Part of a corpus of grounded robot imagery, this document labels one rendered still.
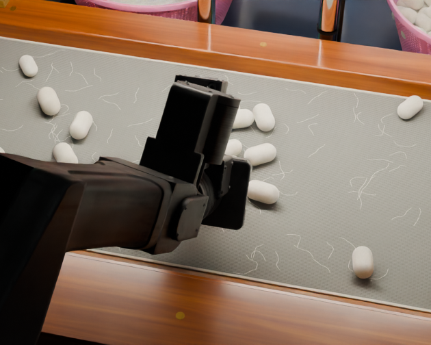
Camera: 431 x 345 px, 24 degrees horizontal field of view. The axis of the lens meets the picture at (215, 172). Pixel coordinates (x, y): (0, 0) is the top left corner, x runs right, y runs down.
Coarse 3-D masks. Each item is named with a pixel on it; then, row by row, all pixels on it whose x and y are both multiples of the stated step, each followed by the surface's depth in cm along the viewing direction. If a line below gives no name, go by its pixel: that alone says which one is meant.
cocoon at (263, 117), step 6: (258, 108) 111; (264, 108) 111; (258, 114) 110; (264, 114) 110; (270, 114) 110; (258, 120) 110; (264, 120) 110; (270, 120) 110; (258, 126) 110; (264, 126) 110; (270, 126) 110
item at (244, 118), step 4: (240, 112) 110; (244, 112) 110; (248, 112) 110; (236, 116) 110; (240, 116) 110; (244, 116) 110; (248, 116) 110; (252, 116) 111; (236, 120) 110; (240, 120) 110; (244, 120) 110; (248, 120) 110; (252, 120) 111; (236, 124) 110; (240, 124) 110; (244, 124) 110; (248, 124) 111; (236, 128) 111
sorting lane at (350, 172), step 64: (0, 64) 119; (64, 64) 119; (128, 64) 119; (0, 128) 112; (64, 128) 112; (128, 128) 112; (256, 128) 112; (320, 128) 112; (384, 128) 112; (320, 192) 105; (384, 192) 105; (128, 256) 99; (192, 256) 99; (256, 256) 99; (320, 256) 99; (384, 256) 99
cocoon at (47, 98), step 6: (42, 90) 113; (48, 90) 113; (54, 90) 113; (42, 96) 112; (48, 96) 112; (54, 96) 112; (42, 102) 112; (48, 102) 111; (54, 102) 112; (42, 108) 112; (48, 108) 111; (54, 108) 112; (48, 114) 112; (54, 114) 112
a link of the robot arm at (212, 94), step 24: (168, 96) 81; (192, 96) 81; (216, 96) 82; (168, 120) 81; (192, 120) 81; (216, 120) 83; (168, 144) 82; (192, 144) 81; (216, 144) 83; (168, 168) 82; (192, 168) 81; (192, 216) 79
